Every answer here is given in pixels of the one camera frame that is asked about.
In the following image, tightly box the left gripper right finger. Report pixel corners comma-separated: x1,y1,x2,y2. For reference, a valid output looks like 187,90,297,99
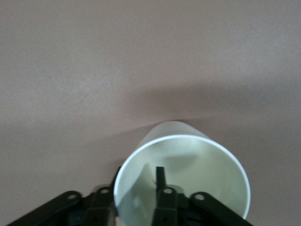
151,166,254,226

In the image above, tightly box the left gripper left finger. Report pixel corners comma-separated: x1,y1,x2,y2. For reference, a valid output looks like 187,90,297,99
7,166,122,226

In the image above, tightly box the white paper cup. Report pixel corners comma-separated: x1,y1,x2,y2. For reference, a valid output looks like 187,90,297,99
113,120,251,226

